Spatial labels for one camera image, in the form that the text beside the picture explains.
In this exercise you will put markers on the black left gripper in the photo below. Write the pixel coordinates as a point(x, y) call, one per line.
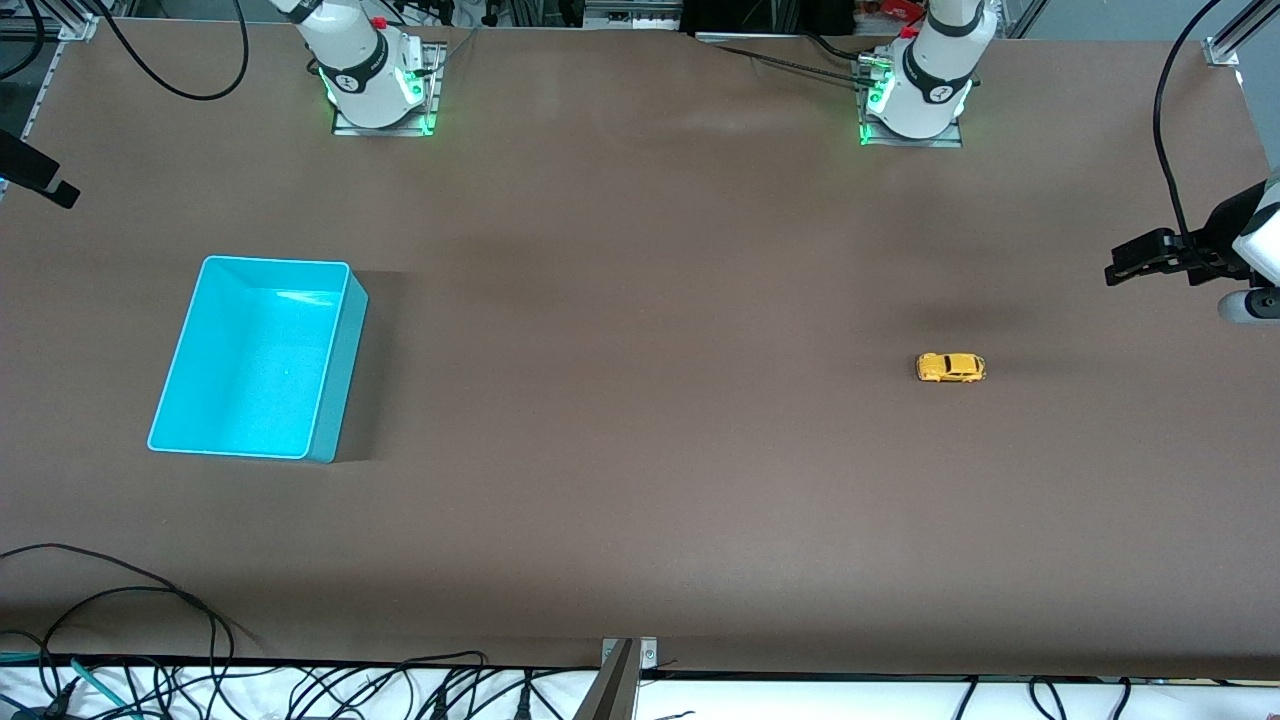
point(1216, 240)

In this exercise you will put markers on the yellow beetle toy car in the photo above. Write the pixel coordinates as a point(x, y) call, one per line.
point(948, 368)

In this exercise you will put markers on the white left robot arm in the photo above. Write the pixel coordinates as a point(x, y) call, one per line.
point(935, 75)

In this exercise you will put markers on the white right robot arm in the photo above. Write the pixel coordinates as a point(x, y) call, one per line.
point(365, 65)

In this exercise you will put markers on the turquoise plastic bin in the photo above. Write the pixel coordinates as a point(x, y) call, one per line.
point(255, 370)

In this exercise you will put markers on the red packet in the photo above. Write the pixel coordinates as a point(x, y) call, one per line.
point(900, 8)

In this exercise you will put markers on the black power plug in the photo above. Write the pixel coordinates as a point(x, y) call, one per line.
point(437, 706)
point(522, 706)

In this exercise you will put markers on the aluminium side rail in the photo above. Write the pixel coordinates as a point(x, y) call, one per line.
point(36, 105)

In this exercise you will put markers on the aluminium frame profile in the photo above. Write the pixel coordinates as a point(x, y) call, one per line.
point(650, 10)
point(70, 25)
point(1225, 48)

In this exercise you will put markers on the metal table edge bracket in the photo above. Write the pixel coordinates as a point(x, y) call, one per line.
point(615, 690)

